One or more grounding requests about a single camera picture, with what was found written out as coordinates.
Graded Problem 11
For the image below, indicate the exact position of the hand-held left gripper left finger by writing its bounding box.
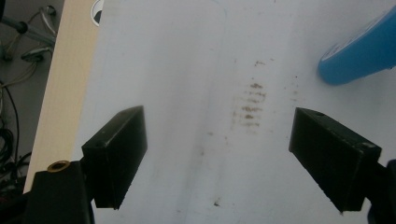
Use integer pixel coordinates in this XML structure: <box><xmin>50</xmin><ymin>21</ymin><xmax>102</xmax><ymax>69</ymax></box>
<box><xmin>81</xmin><ymin>105</ymin><xmax>149</xmax><ymax>210</ymax></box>

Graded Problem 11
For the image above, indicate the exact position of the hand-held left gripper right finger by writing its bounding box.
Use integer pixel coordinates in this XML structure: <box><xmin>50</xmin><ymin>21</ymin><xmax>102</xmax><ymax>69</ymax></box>
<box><xmin>289</xmin><ymin>107</ymin><xmax>382</xmax><ymax>213</ymax></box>

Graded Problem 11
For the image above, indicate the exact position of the blue bottle with white cap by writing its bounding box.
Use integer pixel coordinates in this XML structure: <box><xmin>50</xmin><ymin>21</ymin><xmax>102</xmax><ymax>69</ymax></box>
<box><xmin>317</xmin><ymin>6</ymin><xmax>396</xmax><ymax>87</ymax></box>

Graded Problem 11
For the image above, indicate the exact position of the black round stool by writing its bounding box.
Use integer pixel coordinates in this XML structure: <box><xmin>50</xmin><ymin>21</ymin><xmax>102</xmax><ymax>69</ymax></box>
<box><xmin>0</xmin><ymin>4</ymin><xmax>59</xmax><ymax>63</ymax></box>

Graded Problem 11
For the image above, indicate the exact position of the round black white sticker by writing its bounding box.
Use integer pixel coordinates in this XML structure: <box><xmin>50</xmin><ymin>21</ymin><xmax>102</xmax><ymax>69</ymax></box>
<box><xmin>90</xmin><ymin>0</ymin><xmax>106</xmax><ymax>26</ymax></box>

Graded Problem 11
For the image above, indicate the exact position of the black floor cable tangle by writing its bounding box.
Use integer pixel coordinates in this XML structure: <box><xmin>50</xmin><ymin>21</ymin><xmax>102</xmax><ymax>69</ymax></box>
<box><xmin>0</xmin><ymin>80</ymin><xmax>32</xmax><ymax>194</ymax></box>

